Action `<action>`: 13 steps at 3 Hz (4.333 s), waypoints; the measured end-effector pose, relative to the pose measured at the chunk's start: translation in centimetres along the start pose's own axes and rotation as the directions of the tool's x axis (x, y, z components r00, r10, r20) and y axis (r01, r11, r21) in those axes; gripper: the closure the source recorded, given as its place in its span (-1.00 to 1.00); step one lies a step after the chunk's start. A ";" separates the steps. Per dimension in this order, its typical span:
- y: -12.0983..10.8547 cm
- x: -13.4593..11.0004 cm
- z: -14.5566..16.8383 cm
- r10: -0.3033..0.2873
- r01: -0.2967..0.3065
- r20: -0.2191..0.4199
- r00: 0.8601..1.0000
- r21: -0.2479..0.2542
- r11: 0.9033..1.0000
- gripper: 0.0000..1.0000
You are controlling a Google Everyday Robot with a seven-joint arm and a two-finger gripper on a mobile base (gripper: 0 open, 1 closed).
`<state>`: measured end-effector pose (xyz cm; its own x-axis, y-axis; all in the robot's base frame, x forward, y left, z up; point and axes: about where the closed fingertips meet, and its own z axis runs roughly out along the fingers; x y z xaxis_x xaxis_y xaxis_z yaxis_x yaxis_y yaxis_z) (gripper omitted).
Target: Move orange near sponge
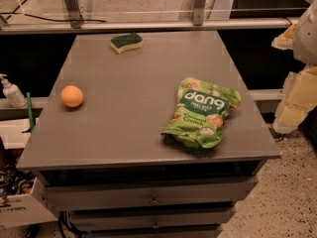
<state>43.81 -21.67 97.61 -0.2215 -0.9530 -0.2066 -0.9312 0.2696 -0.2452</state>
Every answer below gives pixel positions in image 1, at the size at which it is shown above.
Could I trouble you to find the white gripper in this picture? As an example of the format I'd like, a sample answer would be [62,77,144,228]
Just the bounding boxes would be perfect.
[271,0,317,134]

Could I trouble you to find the orange fruit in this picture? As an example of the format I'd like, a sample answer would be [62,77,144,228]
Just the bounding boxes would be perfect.
[60,85,83,107]

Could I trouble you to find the green and yellow sponge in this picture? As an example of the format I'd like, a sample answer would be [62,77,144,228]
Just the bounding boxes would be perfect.
[110,33,144,55]

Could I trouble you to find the green dang chips bag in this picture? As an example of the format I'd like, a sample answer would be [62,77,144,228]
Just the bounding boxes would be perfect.
[161,77,241,152]

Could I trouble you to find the grey drawer cabinet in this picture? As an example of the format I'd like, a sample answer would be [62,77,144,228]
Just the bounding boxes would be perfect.
[18,31,279,238]

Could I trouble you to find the top drawer knob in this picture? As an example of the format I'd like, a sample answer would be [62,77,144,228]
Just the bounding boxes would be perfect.
[149,193,159,205]

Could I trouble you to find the drawer knob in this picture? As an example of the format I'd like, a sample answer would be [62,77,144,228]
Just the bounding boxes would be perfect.
[149,193,159,205]
[152,222,160,229]

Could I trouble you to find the white pump bottle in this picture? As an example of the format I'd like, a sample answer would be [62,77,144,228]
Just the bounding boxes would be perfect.
[0,73,27,108]

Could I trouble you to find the white cardboard box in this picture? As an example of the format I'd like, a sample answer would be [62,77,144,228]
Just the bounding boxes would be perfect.
[0,119,57,228]

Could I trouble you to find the left metal bracket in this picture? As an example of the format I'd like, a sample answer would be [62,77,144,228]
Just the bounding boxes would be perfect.
[63,0,82,29]

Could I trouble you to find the green handled tool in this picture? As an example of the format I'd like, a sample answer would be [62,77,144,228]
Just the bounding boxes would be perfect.
[23,92,36,133]

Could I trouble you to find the black cables under cabinet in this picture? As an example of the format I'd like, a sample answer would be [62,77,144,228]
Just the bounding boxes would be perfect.
[57,211,88,238]

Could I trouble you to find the black cable on shelf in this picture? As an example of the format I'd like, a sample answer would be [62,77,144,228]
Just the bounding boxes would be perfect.
[0,0,108,24]

